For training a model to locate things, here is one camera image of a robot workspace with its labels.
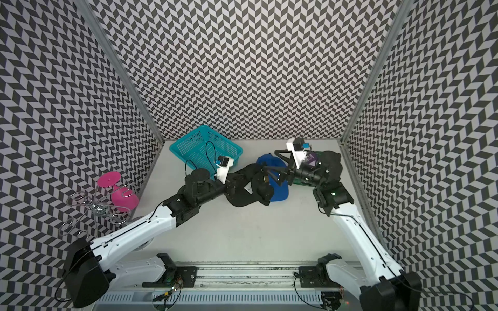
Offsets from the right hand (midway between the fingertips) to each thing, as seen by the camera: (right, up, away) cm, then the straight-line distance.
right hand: (270, 164), depth 65 cm
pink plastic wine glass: (-57, -14, +10) cm, 60 cm away
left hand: (-10, -6, +8) cm, 14 cm away
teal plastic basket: (-38, +8, +49) cm, 63 cm away
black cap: (-8, -8, +8) cm, 14 cm away
